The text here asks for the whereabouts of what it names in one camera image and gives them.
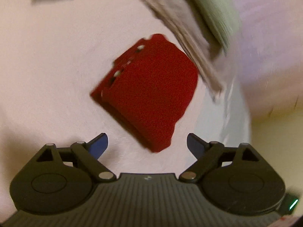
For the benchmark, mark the red patterned sweater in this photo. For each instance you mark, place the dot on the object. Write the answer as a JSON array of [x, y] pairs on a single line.
[[151, 92]]

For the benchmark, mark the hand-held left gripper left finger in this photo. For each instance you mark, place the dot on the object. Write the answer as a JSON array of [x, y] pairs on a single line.
[[99, 145]]

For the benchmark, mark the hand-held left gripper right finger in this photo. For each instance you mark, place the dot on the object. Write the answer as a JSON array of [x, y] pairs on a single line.
[[195, 145]]

